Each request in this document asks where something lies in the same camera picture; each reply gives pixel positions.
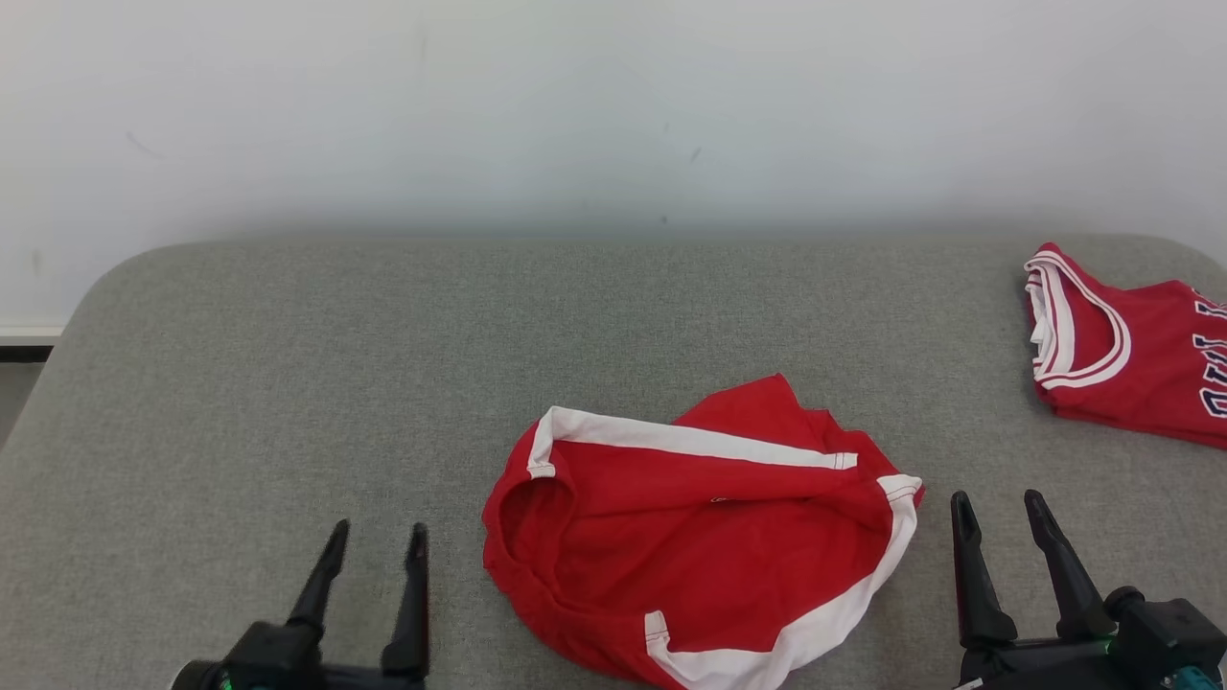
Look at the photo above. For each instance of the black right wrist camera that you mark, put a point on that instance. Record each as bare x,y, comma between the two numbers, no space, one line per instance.
1169,632

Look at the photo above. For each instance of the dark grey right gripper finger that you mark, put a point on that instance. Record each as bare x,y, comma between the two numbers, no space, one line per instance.
978,604
1074,594

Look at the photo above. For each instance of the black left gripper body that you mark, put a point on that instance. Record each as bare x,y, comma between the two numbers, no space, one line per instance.
283,661

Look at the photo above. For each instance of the red shirt with white trim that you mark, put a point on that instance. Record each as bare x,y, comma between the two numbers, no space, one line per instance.
709,556

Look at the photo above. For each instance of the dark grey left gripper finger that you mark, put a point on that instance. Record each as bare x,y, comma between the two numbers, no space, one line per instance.
410,623
321,589

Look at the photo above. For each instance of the red jersey with striped trim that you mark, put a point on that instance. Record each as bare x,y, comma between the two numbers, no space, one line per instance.
1150,364

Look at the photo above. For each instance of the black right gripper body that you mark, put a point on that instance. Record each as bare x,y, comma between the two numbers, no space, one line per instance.
1045,669

